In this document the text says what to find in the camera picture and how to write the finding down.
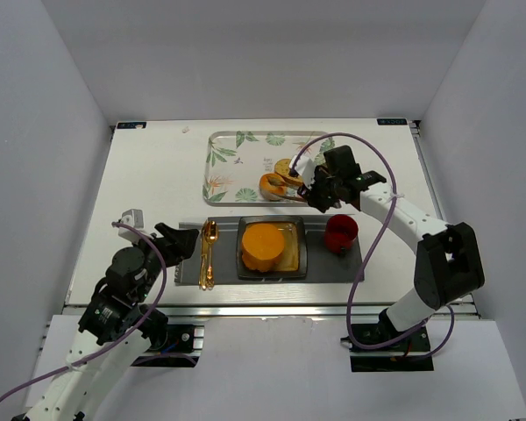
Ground stainless steel serving tongs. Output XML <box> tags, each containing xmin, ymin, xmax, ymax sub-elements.
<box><xmin>262</xmin><ymin>174</ymin><xmax>306</xmax><ymax>203</ymax></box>

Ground orange round sponge cake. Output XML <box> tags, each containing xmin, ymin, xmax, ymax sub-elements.
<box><xmin>240</xmin><ymin>223</ymin><xmax>285</xmax><ymax>273</ymax></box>

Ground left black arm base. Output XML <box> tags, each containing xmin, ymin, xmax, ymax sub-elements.
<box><xmin>131</xmin><ymin>324</ymin><xmax>204</xmax><ymax>368</ymax></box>

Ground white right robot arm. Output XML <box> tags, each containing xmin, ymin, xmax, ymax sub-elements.
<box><xmin>289</xmin><ymin>146</ymin><xmax>485</xmax><ymax>350</ymax></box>

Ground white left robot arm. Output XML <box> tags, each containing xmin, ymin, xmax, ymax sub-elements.
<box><xmin>18</xmin><ymin>221</ymin><xmax>199</xmax><ymax>420</ymax></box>

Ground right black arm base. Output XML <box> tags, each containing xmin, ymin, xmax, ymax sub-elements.
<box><xmin>340</xmin><ymin>327</ymin><xmax>434</xmax><ymax>373</ymax></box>

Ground brown bread slice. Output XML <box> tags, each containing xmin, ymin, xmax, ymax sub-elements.
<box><xmin>274</xmin><ymin>158</ymin><xmax>303</xmax><ymax>188</ymax></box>

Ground gold knife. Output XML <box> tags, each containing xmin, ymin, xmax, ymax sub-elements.
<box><xmin>199</xmin><ymin>220</ymin><xmax>214</xmax><ymax>290</ymax></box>

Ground gold spoon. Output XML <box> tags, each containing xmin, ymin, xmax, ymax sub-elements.
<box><xmin>206</xmin><ymin>220</ymin><xmax>219</xmax><ymax>289</ymax></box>

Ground red enamel mug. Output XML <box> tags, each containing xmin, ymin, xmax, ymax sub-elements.
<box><xmin>324</xmin><ymin>214</ymin><xmax>359</xmax><ymax>255</ymax></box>

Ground orange glazed bagel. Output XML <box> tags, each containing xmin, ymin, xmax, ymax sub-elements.
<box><xmin>259</xmin><ymin>173</ymin><xmax>288</xmax><ymax>201</ymax></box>

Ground grey striped placemat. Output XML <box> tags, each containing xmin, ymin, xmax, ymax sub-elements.
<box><xmin>174</xmin><ymin>217</ymin><xmax>366</xmax><ymax>287</ymax></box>

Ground brown square ceramic plate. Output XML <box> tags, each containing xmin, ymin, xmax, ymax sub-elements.
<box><xmin>236</xmin><ymin>215</ymin><xmax>308</xmax><ymax>282</ymax></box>

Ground floral white serving tray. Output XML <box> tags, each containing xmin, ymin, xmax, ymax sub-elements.
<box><xmin>203</xmin><ymin>131</ymin><xmax>336</xmax><ymax>205</ymax></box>

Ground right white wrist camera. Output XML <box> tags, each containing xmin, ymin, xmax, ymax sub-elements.
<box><xmin>288</xmin><ymin>154</ymin><xmax>316</xmax><ymax>188</ymax></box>

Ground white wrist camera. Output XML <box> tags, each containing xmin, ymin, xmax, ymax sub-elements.
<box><xmin>288</xmin><ymin>154</ymin><xmax>316</xmax><ymax>188</ymax></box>
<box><xmin>111</xmin><ymin>209</ymin><xmax>145</xmax><ymax>243</ymax></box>

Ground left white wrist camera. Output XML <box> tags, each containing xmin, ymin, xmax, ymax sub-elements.
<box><xmin>111</xmin><ymin>209</ymin><xmax>145</xmax><ymax>243</ymax></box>

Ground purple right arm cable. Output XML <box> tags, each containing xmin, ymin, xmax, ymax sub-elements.
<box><xmin>292</xmin><ymin>132</ymin><xmax>456</xmax><ymax>363</ymax></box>

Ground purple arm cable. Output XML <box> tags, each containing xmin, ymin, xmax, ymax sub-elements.
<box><xmin>0</xmin><ymin>223</ymin><xmax>167</xmax><ymax>417</ymax></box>
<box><xmin>292</xmin><ymin>132</ymin><xmax>456</xmax><ymax>363</ymax></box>

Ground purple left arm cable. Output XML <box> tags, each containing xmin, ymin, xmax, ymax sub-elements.
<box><xmin>0</xmin><ymin>223</ymin><xmax>167</xmax><ymax>417</ymax></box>

